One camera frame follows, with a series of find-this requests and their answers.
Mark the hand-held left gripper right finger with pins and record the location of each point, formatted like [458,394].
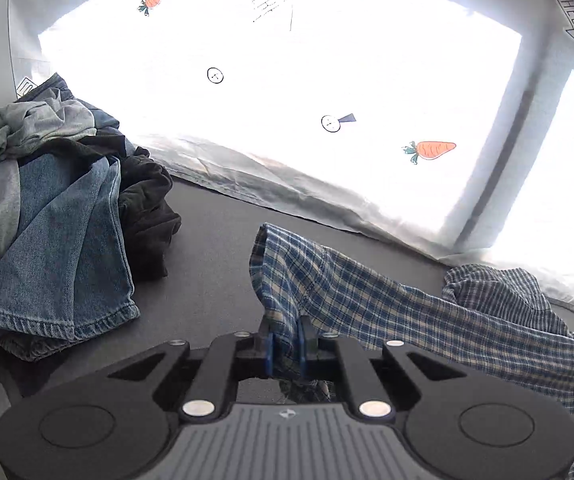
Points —
[301,347]

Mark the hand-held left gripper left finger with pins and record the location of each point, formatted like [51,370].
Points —
[268,355]

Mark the blue plaid shirt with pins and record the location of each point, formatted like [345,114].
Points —
[367,300]

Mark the black garment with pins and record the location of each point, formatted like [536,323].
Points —
[149,210]

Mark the light blue jeans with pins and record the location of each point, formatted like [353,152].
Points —
[62,240]

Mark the white printed curtain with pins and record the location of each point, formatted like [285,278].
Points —
[317,85]

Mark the grey shirt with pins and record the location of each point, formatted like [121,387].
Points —
[27,125]

